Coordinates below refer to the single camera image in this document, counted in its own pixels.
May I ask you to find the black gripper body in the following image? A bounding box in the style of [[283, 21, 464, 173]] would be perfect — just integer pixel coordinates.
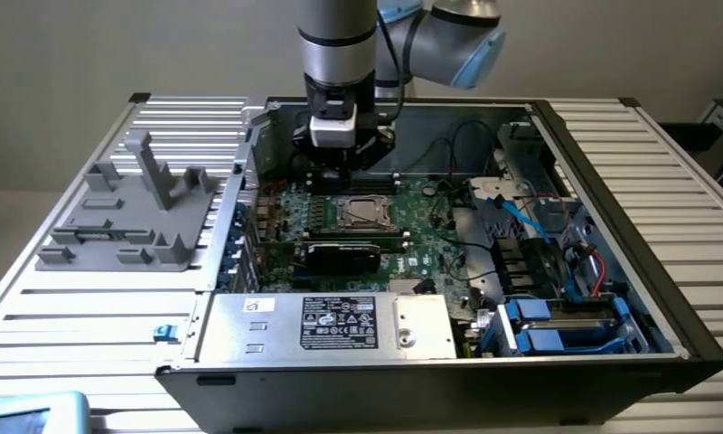
[[291, 112, 399, 196]]

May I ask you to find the metal CPU socket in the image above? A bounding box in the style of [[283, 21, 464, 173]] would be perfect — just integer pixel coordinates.
[[335, 194, 394, 231]]

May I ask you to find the black RAM slot bank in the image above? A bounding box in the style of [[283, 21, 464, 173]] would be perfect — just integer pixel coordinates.
[[349, 177, 399, 194], [303, 229, 411, 241]]

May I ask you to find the green motherboard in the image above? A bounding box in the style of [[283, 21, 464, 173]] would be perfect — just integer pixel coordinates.
[[249, 175, 478, 296]]

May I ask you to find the black graphics card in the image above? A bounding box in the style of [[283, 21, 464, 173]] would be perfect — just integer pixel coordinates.
[[257, 241, 383, 276]]

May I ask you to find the metal disk bay cage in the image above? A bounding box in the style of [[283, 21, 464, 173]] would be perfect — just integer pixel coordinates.
[[466, 120, 583, 230]]

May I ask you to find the black power supply label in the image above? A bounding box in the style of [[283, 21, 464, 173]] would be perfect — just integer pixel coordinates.
[[299, 296, 378, 352]]

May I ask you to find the grey parts rack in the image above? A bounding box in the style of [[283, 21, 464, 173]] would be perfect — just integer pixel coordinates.
[[33, 131, 225, 272]]

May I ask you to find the black fan shroud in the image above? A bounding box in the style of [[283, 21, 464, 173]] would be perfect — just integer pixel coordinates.
[[491, 236, 566, 300]]

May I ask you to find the silver power supply unit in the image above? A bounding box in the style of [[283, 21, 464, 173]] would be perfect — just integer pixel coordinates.
[[193, 292, 458, 363]]

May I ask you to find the black open PC case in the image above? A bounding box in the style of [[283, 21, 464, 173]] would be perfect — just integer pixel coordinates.
[[154, 95, 723, 434]]

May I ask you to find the teal edged tablet device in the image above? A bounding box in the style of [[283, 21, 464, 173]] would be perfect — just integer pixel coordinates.
[[0, 391, 93, 434]]

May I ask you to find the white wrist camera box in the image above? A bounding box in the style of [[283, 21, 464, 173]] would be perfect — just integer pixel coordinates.
[[310, 116, 361, 148]]

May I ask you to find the thin black wire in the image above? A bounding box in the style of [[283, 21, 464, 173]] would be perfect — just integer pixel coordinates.
[[422, 123, 496, 183]]

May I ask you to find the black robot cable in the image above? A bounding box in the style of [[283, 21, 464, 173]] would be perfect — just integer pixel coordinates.
[[374, 7, 410, 124]]

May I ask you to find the blue data wire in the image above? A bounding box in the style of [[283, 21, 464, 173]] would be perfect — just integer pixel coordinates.
[[484, 193, 584, 305]]

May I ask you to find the blue disk caddy handle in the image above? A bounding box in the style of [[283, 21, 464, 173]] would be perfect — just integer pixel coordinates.
[[516, 328, 564, 354], [514, 299, 551, 324]]

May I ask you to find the red wire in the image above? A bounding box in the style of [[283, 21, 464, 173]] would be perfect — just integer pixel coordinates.
[[584, 249, 608, 296]]

